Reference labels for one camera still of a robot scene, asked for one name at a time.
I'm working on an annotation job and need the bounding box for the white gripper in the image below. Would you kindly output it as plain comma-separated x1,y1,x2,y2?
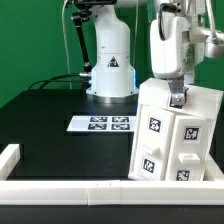
150,14,202,107

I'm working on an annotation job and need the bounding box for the white block with tags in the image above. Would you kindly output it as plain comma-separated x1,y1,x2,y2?
138,78,223,120

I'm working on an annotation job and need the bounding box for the white cabinet body box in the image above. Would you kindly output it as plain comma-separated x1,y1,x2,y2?
128,105,219,181

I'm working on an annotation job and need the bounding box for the white cabinet door with knob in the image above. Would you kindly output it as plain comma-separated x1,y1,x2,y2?
128,105,175,181

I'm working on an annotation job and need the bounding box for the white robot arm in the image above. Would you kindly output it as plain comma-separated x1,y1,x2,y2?
89,0,224,107

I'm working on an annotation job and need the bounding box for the flat white panel with tags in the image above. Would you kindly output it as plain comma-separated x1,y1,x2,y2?
67,116,136,132

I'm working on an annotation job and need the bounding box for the white U-shaped fence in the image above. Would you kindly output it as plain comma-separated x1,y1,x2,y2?
0,144,224,205

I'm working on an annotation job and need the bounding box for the black cable bundle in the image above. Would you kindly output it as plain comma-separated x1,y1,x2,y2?
27,72,92,91

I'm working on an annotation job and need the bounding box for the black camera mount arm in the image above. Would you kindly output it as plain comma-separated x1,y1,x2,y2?
71,0,97,72

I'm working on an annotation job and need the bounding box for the white cable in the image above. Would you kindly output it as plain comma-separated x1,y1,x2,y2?
61,0,74,90

